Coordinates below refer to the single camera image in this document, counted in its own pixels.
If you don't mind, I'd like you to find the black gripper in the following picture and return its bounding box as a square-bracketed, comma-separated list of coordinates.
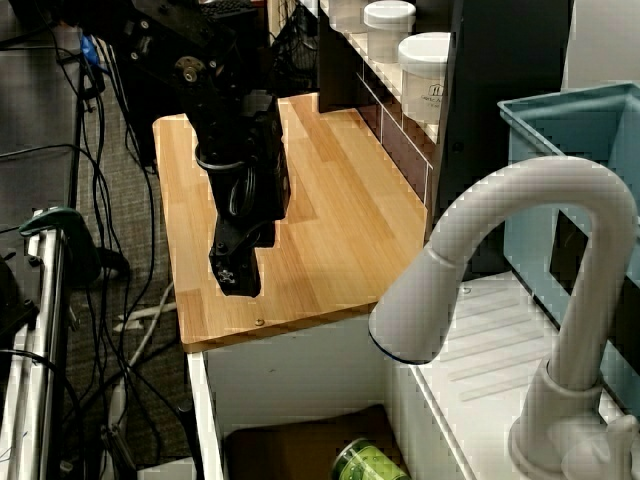
[205, 91, 293, 300]

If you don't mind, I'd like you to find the green tin can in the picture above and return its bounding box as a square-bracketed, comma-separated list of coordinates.
[333, 438, 412, 480]

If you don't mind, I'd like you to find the white toy sink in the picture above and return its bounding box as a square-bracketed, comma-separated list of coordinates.
[185, 272, 640, 480]

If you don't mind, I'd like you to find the black computer tower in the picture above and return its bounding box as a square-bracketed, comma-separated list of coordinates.
[108, 10, 271, 169]

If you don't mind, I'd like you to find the green clamp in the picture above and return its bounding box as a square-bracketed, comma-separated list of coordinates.
[18, 203, 102, 287]

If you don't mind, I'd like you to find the brown cardboard box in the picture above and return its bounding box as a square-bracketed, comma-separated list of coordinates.
[223, 403, 410, 480]

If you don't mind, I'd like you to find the silver metal pole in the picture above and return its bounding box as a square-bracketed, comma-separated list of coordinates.
[7, 219, 67, 480]

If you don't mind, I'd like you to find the black device block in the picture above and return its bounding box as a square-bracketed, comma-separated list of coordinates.
[0, 252, 40, 346]

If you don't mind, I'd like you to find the printed white-lid plastic jar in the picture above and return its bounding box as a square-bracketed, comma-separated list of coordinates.
[397, 30, 453, 127]

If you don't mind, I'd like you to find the blue tape piece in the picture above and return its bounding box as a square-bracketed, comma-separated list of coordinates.
[78, 32, 108, 71]

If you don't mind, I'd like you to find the plain white-lid plastic jar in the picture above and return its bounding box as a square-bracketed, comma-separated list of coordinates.
[362, 0, 417, 60]

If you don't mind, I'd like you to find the tall black panel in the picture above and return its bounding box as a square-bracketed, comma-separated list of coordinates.
[432, 0, 574, 275]

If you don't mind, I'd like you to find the white curved faucet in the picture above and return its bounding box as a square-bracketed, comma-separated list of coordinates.
[368, 155, 640, 480]

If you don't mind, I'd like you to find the teal plastic bin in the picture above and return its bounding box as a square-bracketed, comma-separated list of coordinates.
[496, 81, 640, 417]

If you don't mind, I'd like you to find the white cable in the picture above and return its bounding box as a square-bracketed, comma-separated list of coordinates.
[110, 282, 177, 369]

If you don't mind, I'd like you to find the long black cable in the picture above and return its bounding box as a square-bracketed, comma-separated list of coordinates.
[0, 141, 166, 466]

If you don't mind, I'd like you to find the black square post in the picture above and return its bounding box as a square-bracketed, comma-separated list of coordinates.
[317, 0, 362, 112]

